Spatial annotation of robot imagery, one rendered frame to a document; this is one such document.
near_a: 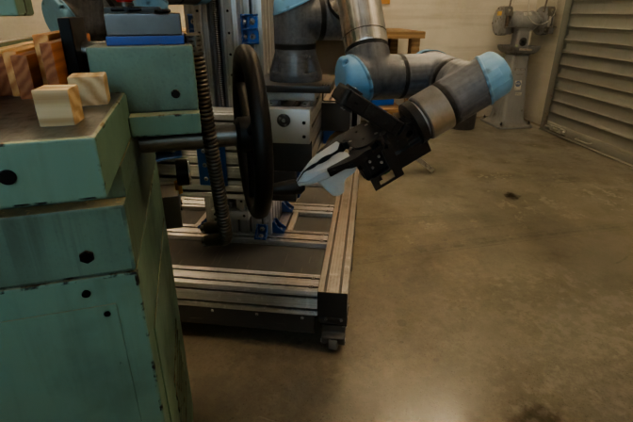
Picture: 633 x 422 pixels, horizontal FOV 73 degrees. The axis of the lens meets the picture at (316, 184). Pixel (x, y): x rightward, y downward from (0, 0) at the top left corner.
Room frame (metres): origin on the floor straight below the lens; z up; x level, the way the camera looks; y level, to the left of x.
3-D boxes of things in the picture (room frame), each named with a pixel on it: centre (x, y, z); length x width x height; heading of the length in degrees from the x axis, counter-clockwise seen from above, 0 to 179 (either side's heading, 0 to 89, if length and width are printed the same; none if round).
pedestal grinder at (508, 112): (3.97, -1.79, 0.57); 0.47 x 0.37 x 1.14; 98
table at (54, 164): (0.64, 0.34, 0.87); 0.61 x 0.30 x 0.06; 16
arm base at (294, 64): (1.26, 0.06, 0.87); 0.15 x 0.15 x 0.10
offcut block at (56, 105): (0.42, 0.25, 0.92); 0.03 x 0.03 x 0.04; 11
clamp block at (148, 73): (0.66, 0.25, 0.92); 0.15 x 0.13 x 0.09; 16
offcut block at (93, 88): (0.52, 0.27, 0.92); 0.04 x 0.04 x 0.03; 20
